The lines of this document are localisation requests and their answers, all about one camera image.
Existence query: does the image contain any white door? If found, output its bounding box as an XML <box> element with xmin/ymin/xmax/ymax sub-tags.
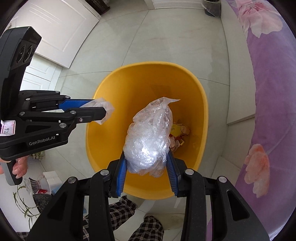
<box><xmin>6</xmin><ymin>0</ymin><xmax>101</xmax><ymax>68</ymax></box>

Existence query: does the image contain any yellow trash bin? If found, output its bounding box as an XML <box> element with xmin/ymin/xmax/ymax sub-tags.
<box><xmin>86</xmin><ymin>62</ymin><xmax>208</xmax><ymax>200</ymax></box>

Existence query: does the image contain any purple floral bed sheet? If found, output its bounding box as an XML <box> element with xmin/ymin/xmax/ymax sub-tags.
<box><xmin>212</xmin><ymin>1</ymin><xmax>295</xmax><ymax>240</ymax></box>

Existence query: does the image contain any clear plastic bag ball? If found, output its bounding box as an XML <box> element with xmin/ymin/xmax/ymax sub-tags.
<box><xmin>123</xmin><ymin>97</ymin><xmax>178</xmax><ymax>178</ymax></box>

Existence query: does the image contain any person's left hand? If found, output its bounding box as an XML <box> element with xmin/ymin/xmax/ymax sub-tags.
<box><xmin>12</xmin><ymin>156</ymin><xmax>29</xmax><ymax>179</ymax></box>

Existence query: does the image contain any yellow snack bag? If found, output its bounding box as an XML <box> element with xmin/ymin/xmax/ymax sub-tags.
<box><xmin>169</xmin><ymin>123</ymin><xmax>191</xmax><ymax>153</ymax></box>

